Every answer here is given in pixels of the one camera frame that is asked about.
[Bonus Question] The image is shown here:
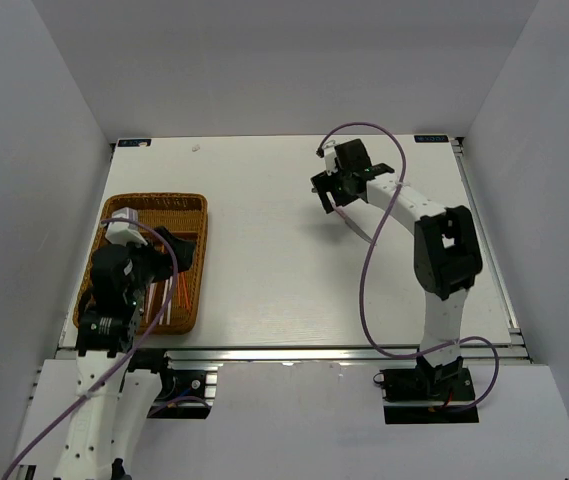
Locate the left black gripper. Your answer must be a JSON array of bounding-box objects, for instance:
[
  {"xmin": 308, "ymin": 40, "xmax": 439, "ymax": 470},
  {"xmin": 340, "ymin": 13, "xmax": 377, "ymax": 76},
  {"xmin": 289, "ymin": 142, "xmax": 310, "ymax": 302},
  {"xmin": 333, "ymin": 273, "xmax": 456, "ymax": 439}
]
[{"xmin": 124, "ymin": 225, "xmax": 195, "ymax": 303}]

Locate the orange chopstick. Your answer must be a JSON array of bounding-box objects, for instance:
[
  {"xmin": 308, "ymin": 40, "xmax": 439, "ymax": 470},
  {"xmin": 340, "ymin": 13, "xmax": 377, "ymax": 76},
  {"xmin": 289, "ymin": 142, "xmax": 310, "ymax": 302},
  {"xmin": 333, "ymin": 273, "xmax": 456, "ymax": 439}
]
[
  {"xmin": 179, "ymin": 274, "xmax": 191, "ymax": 310},
  {"xmin": 177, "ymin": 277, "xmax": 188, "ymax": 308}
]

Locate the pink handled table knife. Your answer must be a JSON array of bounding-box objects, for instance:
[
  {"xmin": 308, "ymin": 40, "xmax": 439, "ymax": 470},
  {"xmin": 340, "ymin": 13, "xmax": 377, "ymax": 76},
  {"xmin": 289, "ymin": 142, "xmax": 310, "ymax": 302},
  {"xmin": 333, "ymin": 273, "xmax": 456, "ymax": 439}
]
[{"xmin": 331, "ymin": 202, "xmax": 372, "ymax": 244}]

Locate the pink handled fork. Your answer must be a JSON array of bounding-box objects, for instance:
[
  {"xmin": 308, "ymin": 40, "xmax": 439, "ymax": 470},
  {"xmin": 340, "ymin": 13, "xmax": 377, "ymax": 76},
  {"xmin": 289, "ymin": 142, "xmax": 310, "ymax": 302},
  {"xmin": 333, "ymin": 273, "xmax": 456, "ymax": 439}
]
[{"xmin": 145, "ymin": 283, "xmax": 156, "ymax": 324}]

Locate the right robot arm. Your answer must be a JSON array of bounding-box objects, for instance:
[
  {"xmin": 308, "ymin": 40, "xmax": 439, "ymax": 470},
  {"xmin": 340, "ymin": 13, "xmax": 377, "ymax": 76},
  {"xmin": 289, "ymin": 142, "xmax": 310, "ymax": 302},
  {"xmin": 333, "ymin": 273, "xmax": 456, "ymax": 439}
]
[{"xmin": 311, "ymin": 139, "xmax": 483, "ymax": 399}]

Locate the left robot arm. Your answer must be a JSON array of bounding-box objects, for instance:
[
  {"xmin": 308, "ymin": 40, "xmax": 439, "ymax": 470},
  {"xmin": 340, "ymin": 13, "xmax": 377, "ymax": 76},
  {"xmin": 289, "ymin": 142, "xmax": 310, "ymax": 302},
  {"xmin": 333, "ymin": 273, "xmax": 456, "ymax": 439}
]
[{"xmin": 53, "ymin": 221, "xmax": 196, "ymax": 479}]

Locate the brown wicker cutlery tray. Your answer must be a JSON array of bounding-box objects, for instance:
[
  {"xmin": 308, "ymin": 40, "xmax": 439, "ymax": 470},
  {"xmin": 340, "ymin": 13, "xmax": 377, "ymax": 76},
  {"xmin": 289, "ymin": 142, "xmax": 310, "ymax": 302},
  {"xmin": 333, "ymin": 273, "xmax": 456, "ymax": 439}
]
[{"xmin": 101, "ymin": 192, "xmax": 208, "ymax": 335}]

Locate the right blue table label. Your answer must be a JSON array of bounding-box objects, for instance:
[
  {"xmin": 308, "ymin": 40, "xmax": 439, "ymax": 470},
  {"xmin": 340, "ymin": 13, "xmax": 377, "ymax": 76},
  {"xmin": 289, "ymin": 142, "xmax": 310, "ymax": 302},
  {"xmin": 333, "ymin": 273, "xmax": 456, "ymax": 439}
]
[{"xmin": 413, "ymin": 134, "xmax": 449, "ymax": 143}]

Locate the blue table label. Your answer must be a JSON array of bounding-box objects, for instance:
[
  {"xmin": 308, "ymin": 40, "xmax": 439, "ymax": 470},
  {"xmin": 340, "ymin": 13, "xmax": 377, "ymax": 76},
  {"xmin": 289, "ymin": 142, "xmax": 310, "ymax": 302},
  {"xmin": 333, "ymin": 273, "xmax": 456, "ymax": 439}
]
[
  {"xmin": 413, "ymin": 134, "xmax": 449, "ymax": 143},
  {"xmin": 117, "ymin": 138, "xmax": 152, "ymax": 148}
]

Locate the left blue table label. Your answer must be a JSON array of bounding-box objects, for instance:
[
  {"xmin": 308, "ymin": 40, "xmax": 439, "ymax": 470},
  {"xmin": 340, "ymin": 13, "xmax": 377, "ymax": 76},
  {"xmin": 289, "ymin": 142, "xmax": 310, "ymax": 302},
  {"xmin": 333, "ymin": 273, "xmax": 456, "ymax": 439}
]
[{"xmin": 117, "ymin": 138, "xmax": 152, "ymax": 148}]

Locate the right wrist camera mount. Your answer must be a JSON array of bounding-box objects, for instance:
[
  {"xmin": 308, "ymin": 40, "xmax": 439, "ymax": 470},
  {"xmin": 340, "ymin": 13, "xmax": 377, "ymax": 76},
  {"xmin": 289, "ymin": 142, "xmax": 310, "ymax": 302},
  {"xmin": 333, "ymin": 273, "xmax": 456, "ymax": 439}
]
[{"xmin": 316, "ymin": 140, "xmax": 339, "ymax": 175}]

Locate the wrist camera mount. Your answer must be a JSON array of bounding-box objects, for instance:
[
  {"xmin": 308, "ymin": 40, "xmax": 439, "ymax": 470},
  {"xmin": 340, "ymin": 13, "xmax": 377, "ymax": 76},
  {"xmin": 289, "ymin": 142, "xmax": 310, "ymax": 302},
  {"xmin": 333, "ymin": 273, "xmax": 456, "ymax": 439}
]
[
  {"xmin": 105, "ymin": 207, "xmax": 147, "ymax": 246},
  {"xmin": 316, "ymin": 140, "xmax": 339, "ymax": 175}
]

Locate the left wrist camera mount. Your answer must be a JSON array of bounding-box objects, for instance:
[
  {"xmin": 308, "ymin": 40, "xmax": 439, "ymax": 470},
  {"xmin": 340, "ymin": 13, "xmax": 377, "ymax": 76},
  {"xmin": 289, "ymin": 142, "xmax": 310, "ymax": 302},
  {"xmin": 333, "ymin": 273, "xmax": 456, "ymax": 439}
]
[{"xmin": 105, "ymin": 207, "xmax": 147, "ymax": 246}]

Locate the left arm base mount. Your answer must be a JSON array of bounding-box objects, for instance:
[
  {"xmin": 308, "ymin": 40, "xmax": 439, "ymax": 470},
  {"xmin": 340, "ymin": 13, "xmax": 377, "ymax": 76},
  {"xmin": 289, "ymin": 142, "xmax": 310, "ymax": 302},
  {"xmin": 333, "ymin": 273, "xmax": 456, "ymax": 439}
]
[{"xmin": 127, "ymin": 349, "xmax": 212, "ymax": 420}]

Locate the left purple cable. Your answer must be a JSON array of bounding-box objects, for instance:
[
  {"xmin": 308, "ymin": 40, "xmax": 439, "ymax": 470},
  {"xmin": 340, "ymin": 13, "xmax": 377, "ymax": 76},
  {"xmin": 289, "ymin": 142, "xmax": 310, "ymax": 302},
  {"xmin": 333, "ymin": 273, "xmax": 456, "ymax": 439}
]
[{"xmin": 1, "ymin": 217, "xmax": 181, "ymax": 480}]

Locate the purple cable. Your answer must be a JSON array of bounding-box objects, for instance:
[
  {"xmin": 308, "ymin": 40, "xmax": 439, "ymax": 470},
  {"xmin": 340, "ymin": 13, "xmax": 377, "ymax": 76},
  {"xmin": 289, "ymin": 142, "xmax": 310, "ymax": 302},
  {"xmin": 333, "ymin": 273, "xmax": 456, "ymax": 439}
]
[
  {"xmin": 321, "ymin": 122, "xmax": 500, "ymax": 414},
  {"xmin": 1, "ymin": 217, "xmax": 181, "ymax": 480}
]

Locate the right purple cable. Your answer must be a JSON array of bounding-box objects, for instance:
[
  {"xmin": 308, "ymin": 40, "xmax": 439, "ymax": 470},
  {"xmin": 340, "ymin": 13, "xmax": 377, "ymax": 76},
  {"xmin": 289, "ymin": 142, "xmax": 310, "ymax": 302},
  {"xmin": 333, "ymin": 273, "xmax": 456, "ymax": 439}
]
[{"xmin": 321, "ymin": 122, "xmax": 500, "ymax": 414}]

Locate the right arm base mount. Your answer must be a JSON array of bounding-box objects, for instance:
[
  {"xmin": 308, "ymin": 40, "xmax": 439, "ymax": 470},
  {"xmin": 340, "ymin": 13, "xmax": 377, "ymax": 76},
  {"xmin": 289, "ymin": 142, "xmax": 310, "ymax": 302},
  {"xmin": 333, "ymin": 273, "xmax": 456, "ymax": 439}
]
[{"xmin": 373, "ymin": 368, "xmax": 479, "ymax": 425}]

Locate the aluminium table rail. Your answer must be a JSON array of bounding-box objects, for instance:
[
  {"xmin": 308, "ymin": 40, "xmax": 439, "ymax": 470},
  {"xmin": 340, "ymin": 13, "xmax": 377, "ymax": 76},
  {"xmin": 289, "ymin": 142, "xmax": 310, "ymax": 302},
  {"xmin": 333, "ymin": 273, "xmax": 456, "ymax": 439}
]
[{"xmin": 451, "ymin": 137, "xmax": 533, "ymax": 364}]

